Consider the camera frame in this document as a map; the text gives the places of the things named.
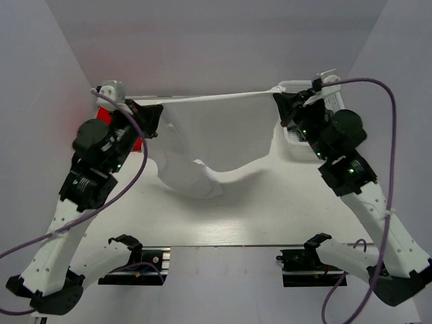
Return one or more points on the folded red t-shirt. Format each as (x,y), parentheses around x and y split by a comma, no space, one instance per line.
(105,115)

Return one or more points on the white t-shirt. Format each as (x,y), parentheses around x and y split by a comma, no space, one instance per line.
(220,133)

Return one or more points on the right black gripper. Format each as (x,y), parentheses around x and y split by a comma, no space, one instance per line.
(291,105)

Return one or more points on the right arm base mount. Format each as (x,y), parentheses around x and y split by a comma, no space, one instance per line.
(299,272)

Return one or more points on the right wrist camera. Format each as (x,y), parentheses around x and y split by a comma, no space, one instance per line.
(323,86)

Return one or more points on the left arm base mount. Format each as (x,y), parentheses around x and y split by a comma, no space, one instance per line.
(150,269)

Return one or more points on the white plastic basket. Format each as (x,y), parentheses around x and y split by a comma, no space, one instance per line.
(299,149)

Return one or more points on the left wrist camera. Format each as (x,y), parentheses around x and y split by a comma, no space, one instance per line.
(113,89)

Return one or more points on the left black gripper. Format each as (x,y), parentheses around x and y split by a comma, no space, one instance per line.
(148,115)

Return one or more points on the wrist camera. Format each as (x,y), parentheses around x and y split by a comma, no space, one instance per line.
(113,89)
(323,86)

